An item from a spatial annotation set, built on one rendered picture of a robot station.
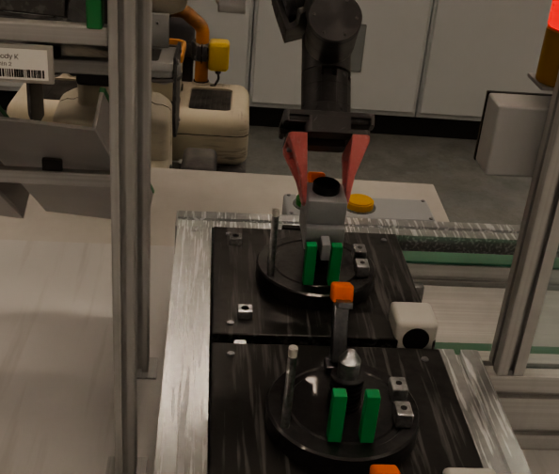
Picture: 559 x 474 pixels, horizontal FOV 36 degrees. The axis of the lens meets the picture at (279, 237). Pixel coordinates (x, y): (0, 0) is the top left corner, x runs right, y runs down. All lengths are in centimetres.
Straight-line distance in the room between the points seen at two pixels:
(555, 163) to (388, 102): 332
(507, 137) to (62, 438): 54
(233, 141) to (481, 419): 121
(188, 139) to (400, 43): 222
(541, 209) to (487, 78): 336
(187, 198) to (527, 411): 70
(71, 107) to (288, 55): 238
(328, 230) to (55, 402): 36
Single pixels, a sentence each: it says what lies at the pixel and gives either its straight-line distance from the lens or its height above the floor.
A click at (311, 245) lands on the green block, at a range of 93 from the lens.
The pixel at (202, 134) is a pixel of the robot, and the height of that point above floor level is 76.
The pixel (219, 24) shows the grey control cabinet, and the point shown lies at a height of 48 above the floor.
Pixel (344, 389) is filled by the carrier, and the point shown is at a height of 104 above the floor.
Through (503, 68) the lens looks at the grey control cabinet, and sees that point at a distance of 418.
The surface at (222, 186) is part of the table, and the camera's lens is 148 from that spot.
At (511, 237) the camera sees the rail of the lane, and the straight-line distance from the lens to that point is 121.
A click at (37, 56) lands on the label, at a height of 129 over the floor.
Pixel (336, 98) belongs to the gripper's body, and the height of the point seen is 118.
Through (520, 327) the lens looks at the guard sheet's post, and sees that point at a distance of 91.
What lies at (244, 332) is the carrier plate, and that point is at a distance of 91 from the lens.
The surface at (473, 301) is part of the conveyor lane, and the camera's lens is 113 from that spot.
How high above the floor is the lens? 149
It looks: 28 degrees down
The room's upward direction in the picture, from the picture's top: 5 degrees clockwise
